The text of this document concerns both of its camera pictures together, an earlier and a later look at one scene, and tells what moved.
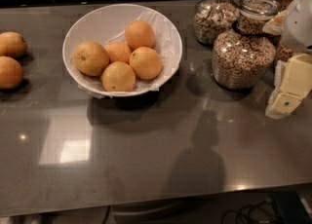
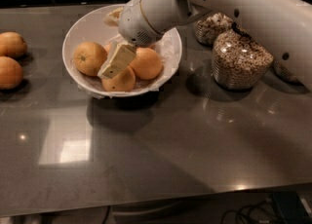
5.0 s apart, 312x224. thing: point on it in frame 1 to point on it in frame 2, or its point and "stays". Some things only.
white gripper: x=298 y=23 to x=134 y=23
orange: x=91 y=57 stays
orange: x=118 y=77 stays
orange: x=12 y=73 stays
